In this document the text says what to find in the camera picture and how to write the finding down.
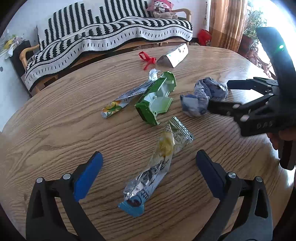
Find wooden sofa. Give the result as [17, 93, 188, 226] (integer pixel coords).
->
[20, 0, 193, 95]

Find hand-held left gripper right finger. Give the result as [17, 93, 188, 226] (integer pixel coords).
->
[195, 149, 274, 241]

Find long silver yellow wrapper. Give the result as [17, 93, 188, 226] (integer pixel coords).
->
[101, 69, 161, 120]

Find brown plush toy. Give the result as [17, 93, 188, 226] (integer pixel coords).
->
[154, 10, 179, 20]

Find orange curtain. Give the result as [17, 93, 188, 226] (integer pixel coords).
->
[209, 0, 248, 52]

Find person's right hand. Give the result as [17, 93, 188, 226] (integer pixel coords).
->
[269, 127, 296, 151]

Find silver blue foil wrapper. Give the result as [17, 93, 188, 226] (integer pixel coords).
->
[118, 159, 171, 217]

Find potted plant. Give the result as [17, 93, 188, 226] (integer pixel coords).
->
[238, 10, 268, 56]

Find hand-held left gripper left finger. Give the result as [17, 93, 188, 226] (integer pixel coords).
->
[25, 151, 105, 241]

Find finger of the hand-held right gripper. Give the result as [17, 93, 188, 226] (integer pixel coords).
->
[227, 77, 278, 95]
[208, 93, 276, 124]

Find red bag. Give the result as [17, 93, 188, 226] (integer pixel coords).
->
[197, 29, 212, 46]

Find pink cartoon pillow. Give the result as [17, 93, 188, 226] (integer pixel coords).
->
[147, 0, 175, 12]

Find red ribbon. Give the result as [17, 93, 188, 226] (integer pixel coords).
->
[138, 51, 157, 70]

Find green plastic tray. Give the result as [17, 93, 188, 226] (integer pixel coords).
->
[135, 71, 177, 126]

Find grey wrapper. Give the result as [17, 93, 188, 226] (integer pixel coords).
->
[194, 77, 229, 100]

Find white triangular carton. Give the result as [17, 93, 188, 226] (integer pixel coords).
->
[157, 43, 189, 68]

